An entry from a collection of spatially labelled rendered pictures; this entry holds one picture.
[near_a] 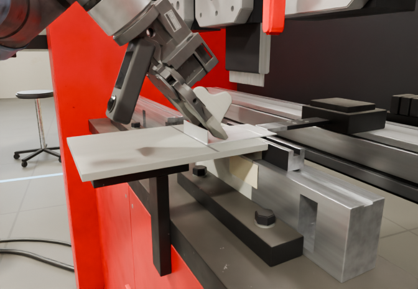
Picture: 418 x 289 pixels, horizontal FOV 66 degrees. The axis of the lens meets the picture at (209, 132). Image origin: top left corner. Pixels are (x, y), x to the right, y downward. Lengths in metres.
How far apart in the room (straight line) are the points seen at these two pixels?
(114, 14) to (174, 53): 0.09
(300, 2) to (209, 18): 0.21
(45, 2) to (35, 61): 8.74
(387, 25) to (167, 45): 0.66
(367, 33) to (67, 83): 1.01
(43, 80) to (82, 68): 7.86
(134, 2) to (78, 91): 0.92
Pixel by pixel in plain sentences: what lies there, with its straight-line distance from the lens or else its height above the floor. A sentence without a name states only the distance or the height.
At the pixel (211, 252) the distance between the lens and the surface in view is 0.46.
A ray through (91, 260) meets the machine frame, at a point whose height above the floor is 0.26.
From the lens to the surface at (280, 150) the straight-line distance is 0.48.
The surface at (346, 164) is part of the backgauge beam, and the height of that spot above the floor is 0.91.
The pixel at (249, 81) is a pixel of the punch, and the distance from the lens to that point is 0.55.
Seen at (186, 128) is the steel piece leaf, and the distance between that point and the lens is 0.54.
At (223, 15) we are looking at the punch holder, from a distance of 0.53.
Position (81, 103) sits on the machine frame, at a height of 0.94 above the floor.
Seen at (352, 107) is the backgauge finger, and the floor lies 1.03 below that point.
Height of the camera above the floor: 1.14
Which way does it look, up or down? 14 degrees down
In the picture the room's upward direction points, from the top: straight up
